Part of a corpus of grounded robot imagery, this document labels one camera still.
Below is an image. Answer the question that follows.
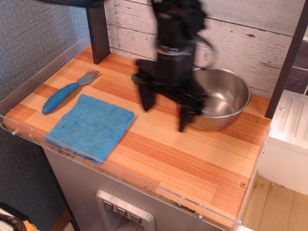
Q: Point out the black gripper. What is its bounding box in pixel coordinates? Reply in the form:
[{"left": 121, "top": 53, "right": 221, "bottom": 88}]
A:
[{"left": 136, "top": 48, "right": 207, "bottom": 132}]

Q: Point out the stainless steel bowl pan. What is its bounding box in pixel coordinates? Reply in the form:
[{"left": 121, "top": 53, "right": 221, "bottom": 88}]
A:
[{"left": 189, "top": 67, "right": 252, "bottom": 131}]

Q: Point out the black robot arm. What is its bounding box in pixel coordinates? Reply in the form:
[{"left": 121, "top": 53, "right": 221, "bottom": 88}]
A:
[{"left": 132, "top": 0, "right": 207, "bottom": 131}]

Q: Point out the blue cloth napkin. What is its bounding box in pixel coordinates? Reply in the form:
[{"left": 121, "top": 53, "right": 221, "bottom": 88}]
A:
[{"left": 44, "top": 94, "right": 135, "bottom": 164}]

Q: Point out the green toy broccoli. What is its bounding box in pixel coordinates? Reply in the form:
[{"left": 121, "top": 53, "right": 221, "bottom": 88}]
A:
[{"left": 131, "top": 74, "right": 139, "bottom": 84}]

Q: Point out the grey cabinet with dispenser panel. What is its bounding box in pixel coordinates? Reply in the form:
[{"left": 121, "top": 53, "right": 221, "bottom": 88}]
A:
[{"left": 43, "top": 148, "right": 218, "bottom": 231}]

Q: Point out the clear acrylic table guard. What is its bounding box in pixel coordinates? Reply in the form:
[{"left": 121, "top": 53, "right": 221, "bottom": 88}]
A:
[{"left": 1, "top": 36, "right": 270, "bottom": 231}]

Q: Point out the orange object at corner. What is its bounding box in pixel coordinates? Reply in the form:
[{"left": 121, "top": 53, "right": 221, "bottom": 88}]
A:
[{"left": 23, "top": 221, "right": 37, "bottom": 231}]

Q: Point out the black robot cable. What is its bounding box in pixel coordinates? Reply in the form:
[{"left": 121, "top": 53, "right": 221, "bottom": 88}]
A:
[{"left": 192, "top": 36, "right": 220, "bottom": 70}]

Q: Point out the blue handled toy fork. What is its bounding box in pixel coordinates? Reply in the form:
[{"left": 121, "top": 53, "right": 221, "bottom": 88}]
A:
[{"left": 42, "top": 68, "right": 100, "bottom": 115}]

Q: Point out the dark left shelf post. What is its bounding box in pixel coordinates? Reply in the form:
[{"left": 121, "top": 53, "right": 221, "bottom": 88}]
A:
[{"left": 86, "top": 5, "right": 110, "bottom": 64}]

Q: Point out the dark shelf post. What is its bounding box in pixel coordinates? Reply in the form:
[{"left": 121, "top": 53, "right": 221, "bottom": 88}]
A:
[
  {"left": 86, "top": 5, "right": 110, "bottom": 64},
  {"left": 265, "top": 0, "right": 308, "bottom": 119}
]

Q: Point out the dark right shelf post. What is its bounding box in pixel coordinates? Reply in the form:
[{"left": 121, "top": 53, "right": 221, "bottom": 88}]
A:
[{"left": 265, "top": 0, "right": 308, "bottom": 119}]

